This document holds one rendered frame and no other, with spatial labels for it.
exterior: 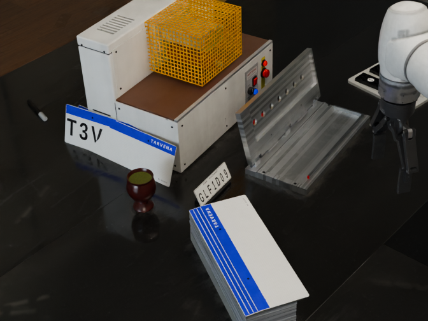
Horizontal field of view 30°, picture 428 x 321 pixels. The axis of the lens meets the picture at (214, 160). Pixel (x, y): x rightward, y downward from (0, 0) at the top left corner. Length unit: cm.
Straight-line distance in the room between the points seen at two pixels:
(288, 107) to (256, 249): 67
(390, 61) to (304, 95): 95
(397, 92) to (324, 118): 92
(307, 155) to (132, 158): 53
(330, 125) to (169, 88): 53
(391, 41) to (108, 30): 101
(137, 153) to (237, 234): 52
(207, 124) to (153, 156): 20
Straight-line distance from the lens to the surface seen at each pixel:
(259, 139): 238
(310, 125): 257
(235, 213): 209
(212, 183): 230
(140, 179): 224
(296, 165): 240
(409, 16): 164
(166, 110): 234
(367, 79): 282
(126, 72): 242
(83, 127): 254
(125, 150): 245
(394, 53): 165
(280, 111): 249
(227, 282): 192
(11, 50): 319
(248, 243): 201
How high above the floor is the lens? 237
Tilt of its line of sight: 37 degrees down
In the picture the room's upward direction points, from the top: 3 degrees counter-clockwise
